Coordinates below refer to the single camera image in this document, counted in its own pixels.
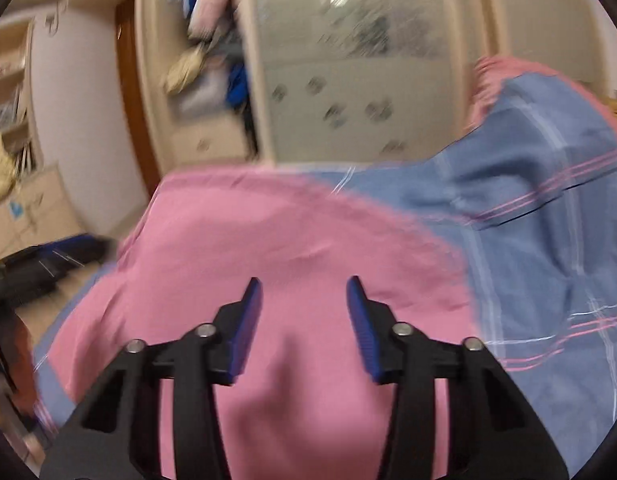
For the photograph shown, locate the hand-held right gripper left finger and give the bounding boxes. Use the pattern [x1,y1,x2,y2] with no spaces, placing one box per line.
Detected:
[41,276,264,480]

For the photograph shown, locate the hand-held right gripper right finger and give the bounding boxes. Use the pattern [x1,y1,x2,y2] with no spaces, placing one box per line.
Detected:
[346,275,572,480]

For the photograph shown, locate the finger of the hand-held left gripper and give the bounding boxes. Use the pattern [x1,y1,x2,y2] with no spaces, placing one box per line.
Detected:
[33,234,115,276]

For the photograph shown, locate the white and pink hooded jacket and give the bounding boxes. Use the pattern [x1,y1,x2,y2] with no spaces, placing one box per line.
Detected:
[33,165,482,480]

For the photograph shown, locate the grey folded clothes pile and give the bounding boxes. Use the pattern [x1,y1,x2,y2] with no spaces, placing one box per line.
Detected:
[208,25,244,61]

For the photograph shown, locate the beige wooden cabinet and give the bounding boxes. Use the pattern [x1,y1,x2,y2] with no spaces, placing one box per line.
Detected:
[0,162,86,267]

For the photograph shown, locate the yellow fabric bag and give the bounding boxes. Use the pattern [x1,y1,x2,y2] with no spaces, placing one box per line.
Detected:
[0,132,19,206]

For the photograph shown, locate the brown wooden door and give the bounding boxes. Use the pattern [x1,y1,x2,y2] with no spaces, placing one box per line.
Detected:
[113,0,162,196]

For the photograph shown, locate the beige wardrobe drawer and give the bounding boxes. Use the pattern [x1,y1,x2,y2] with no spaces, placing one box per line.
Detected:
[171,120,249,160]

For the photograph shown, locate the beige wooden wardrobe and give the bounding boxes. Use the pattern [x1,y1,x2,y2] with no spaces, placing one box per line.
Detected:
[133,0,614,173]

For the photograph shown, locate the khaki crumpled garment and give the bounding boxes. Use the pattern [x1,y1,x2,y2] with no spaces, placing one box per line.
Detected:
[161,45,209,96]

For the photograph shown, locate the blue plaid pink-backed duvet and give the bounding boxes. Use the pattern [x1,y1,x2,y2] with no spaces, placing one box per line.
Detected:
[33,57,617,441]

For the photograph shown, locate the royal blue garment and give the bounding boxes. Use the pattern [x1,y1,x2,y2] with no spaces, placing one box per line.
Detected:
[226,60,249,109]

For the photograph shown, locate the frosted floral sliding wardrobe door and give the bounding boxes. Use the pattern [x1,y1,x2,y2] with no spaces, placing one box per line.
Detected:
[238,0,469,166]

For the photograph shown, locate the pink puffer jacket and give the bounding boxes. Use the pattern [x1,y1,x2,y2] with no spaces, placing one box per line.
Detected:
[188,0,239,41]

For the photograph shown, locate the plain frosted sliding wardrobe door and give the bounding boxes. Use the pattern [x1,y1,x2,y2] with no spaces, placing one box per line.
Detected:
[481,0,614,96]

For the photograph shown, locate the beige wall bookshelf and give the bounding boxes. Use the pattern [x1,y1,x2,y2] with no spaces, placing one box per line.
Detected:
[0,15,44,176]

